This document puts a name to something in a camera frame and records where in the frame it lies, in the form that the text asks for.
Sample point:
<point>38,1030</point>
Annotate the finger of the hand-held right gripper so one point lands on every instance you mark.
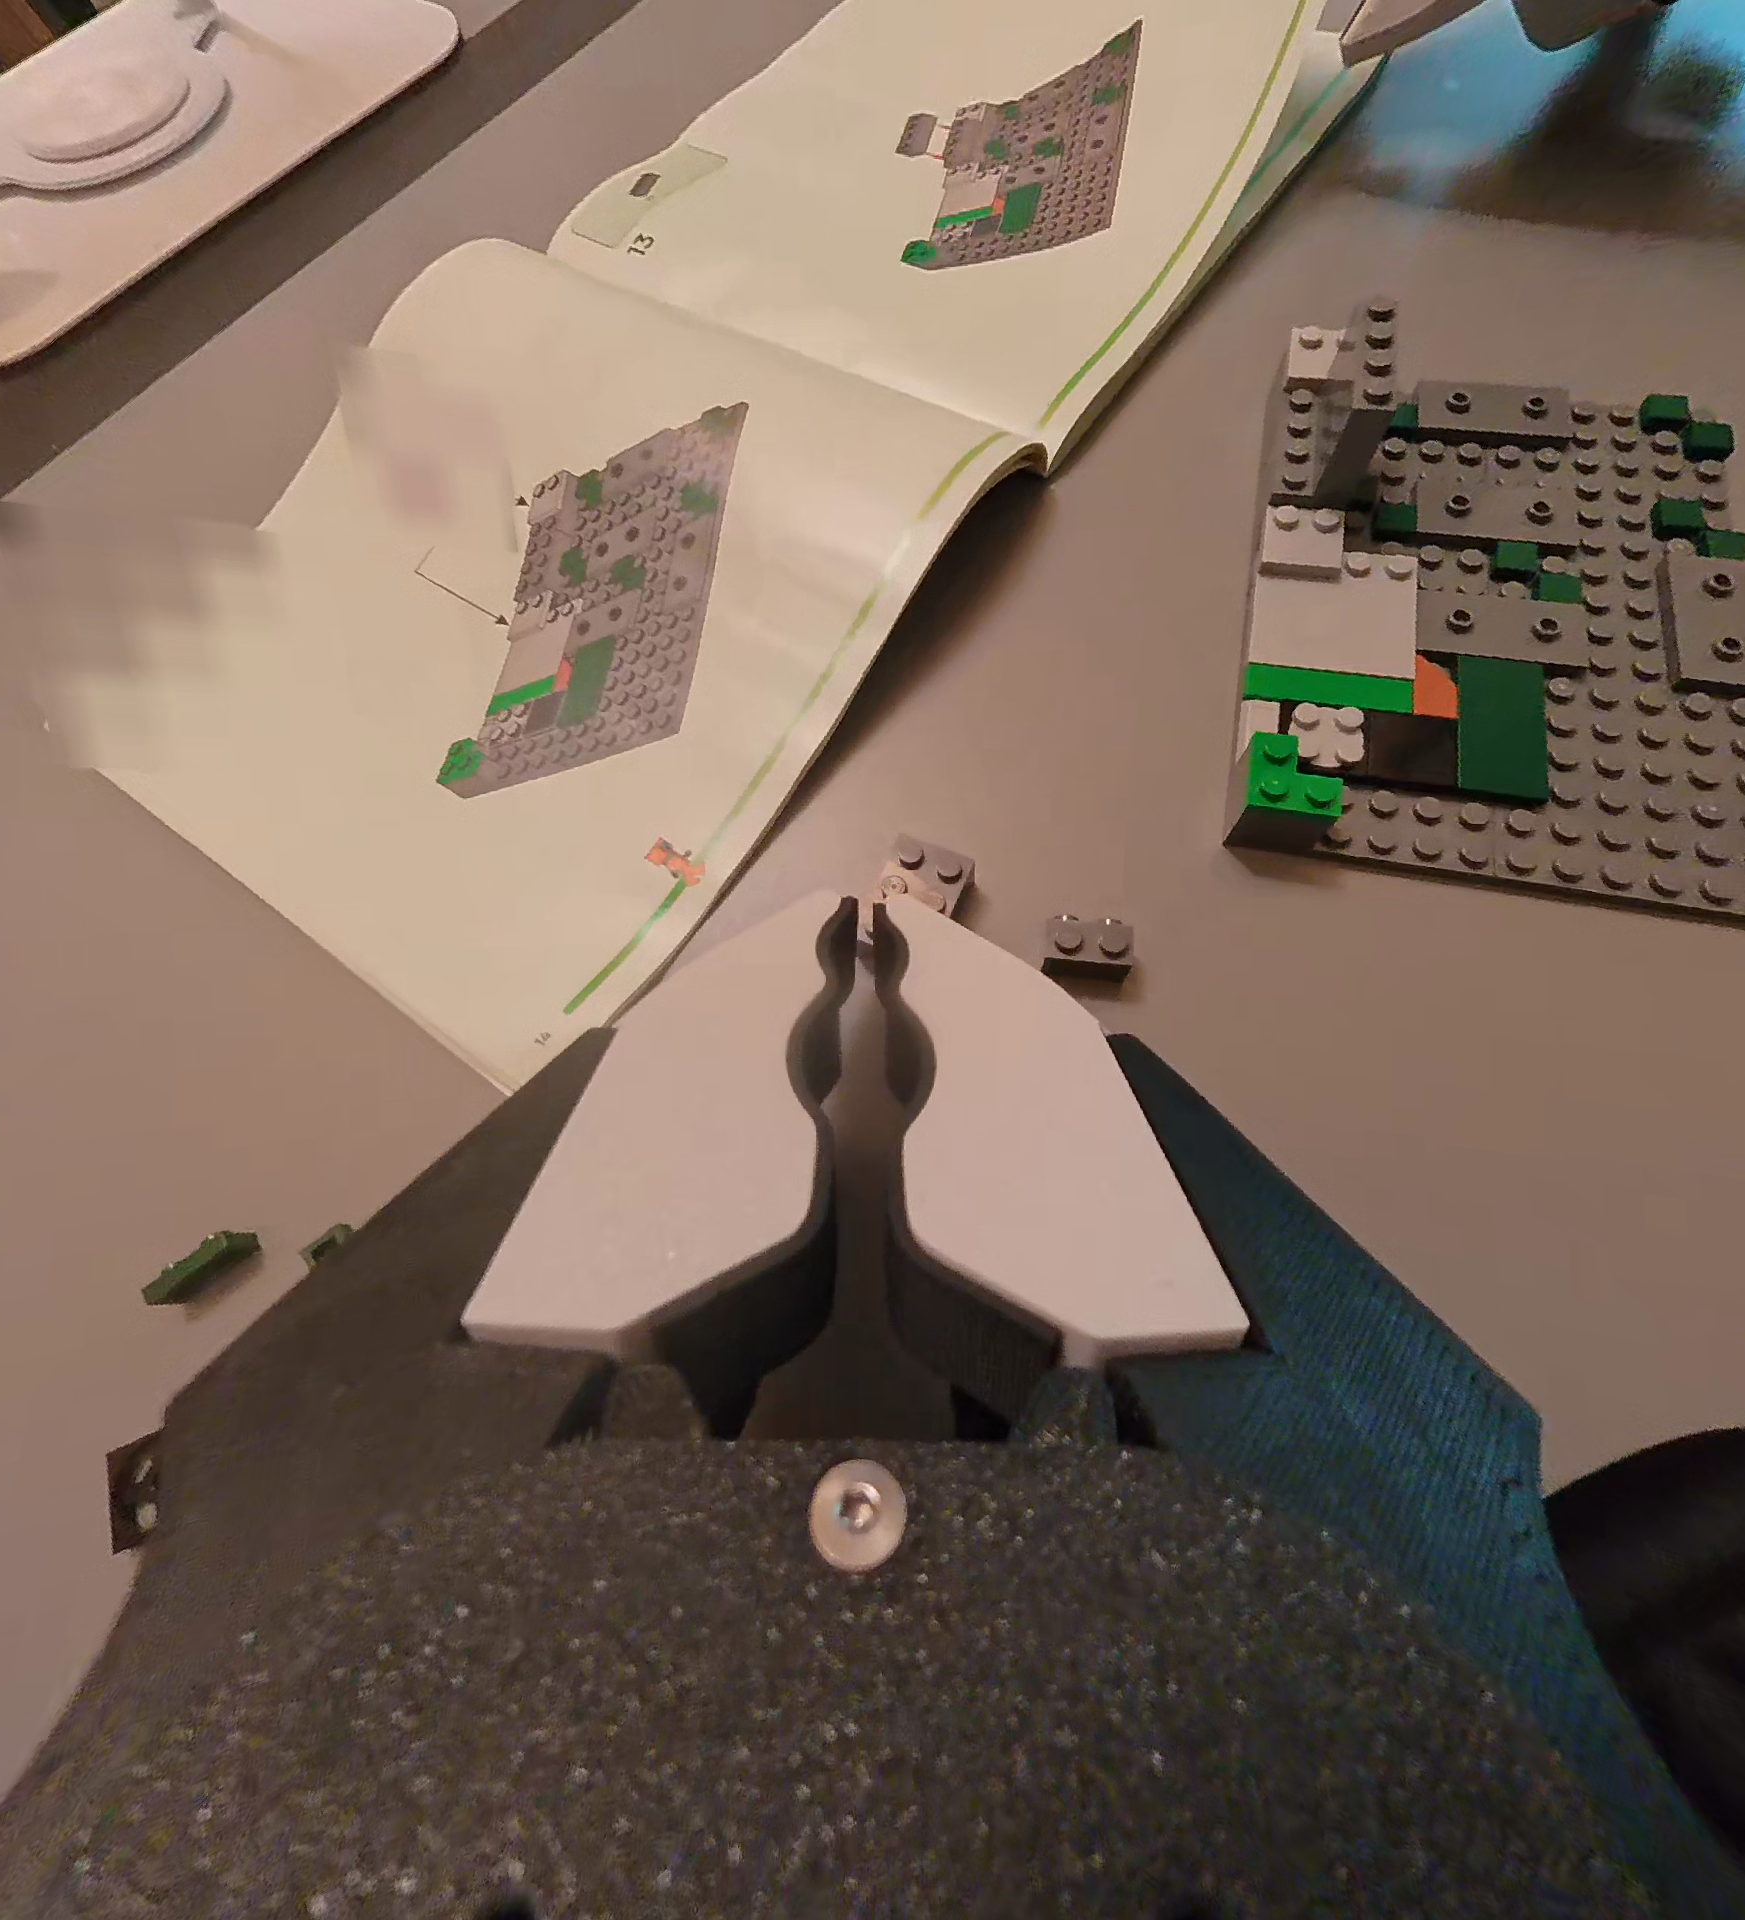
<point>1390,19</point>
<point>1576,14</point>

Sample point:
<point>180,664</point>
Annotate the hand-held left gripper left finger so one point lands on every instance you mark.
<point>662,1184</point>

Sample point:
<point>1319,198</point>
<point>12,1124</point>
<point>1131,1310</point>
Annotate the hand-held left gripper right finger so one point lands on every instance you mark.
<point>1069,1184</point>

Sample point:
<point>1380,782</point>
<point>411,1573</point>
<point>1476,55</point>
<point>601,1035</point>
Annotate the dark grey small brick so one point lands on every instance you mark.
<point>1091,946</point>

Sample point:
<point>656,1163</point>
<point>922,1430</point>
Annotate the light grey small piece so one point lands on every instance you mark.
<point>905,893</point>

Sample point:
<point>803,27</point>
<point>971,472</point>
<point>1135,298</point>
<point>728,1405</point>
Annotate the blue grey brick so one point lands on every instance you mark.
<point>939,866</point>

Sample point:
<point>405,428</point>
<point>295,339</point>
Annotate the instruction booklet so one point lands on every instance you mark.
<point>813,299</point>

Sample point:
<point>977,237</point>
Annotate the grey brick baseplate build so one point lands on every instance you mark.
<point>1606,780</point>

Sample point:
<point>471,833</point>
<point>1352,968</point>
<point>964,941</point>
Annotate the small dark green piece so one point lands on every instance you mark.
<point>324,1244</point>

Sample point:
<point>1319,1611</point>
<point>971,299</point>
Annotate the dark green long plate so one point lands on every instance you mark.
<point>198,1266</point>

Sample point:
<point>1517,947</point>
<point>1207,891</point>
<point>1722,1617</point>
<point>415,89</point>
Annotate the dark printed tile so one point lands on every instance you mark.
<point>135,1493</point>

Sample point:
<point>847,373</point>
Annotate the black mesh chair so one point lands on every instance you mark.
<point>1712,1621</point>

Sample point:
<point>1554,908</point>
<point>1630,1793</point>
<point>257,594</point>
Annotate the white lamp base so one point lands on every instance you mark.
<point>289,60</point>

